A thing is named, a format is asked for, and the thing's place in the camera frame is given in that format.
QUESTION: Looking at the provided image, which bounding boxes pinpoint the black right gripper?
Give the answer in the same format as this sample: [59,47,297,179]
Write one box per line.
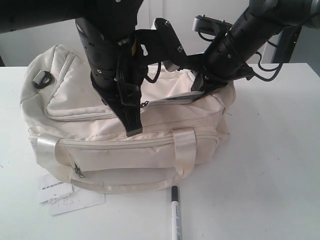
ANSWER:
[189,29,255,95]

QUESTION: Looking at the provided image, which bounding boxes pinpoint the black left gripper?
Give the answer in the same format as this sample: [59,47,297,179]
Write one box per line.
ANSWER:
[75,17,148,137]

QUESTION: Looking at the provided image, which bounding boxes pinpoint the cream fabric duffel bag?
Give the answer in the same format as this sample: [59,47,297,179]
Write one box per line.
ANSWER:
[20,45,236,194]

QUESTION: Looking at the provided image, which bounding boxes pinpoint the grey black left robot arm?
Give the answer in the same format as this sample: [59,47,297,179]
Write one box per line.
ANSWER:
[0,0,147,137]

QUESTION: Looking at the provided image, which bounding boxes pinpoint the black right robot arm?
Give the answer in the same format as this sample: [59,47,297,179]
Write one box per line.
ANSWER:
[191,0,320,93]

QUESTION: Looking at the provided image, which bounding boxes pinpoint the black and white marker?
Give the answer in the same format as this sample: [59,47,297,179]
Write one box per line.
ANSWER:
[171,185,182,240]

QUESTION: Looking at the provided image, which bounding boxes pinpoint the white printed paper tag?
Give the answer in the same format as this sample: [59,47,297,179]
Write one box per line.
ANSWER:
[48,186,106,216]

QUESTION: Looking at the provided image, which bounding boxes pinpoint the white brand hang tag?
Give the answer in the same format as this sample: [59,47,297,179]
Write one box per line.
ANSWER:
[37,174,74,204]

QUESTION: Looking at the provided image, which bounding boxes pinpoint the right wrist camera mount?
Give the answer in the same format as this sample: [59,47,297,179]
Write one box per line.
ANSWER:
[192,14,232,42]

